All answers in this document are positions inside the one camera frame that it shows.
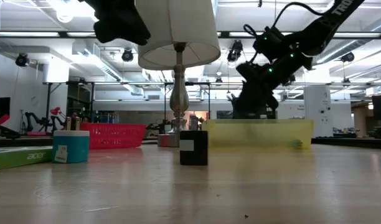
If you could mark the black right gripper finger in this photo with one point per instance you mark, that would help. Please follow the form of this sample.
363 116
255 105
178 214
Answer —
252 107

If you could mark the black background robot arm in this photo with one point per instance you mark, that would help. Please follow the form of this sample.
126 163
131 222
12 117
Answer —
35 118

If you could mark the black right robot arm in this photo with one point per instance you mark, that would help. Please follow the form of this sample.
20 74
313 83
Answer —
321 28

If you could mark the yellow translucent bin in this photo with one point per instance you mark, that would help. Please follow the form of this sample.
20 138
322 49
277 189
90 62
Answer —
256 135

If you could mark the black ceiling spotlight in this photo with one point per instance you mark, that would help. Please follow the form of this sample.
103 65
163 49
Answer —
235 51
21 60
347 57
127 55

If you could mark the silver table lamp white shade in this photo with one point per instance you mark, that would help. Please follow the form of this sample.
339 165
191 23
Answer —
175 31

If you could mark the red desk lamp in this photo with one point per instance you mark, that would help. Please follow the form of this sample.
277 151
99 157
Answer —
55 111

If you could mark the red plastic basket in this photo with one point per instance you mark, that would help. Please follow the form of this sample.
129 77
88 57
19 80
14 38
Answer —
115 133

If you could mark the dark background monitor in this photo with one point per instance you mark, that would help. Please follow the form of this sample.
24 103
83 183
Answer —
380 105

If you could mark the teal round container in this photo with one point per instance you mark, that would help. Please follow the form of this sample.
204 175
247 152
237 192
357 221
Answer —
72 146

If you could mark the red flat object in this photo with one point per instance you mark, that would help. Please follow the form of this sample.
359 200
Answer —
0 120

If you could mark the green white acer box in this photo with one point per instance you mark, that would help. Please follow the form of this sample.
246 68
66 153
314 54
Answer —
16 157

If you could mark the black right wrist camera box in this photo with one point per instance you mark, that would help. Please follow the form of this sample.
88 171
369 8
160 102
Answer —
268 43

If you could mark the black wall charger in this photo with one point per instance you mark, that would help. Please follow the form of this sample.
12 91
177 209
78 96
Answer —
193 155

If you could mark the black metal rack frame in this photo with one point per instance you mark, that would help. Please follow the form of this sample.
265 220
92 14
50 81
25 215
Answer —
48 102

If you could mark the black wall monitor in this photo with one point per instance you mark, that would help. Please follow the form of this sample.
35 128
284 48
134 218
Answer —
0 107

